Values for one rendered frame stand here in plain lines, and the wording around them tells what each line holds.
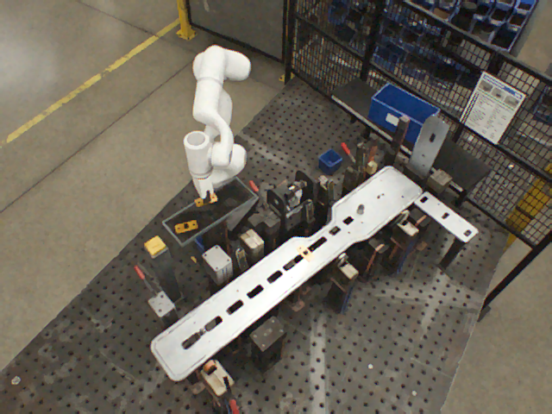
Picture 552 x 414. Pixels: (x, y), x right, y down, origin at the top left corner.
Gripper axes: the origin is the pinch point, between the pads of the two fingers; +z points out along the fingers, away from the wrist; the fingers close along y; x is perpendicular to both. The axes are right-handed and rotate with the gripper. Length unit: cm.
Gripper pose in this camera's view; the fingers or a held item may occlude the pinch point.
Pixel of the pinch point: (205, 196)
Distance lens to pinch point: 175.1
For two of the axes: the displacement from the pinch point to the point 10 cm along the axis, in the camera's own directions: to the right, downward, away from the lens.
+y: 4.4, 7.4, -5.2
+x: 9.0, -3.4, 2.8
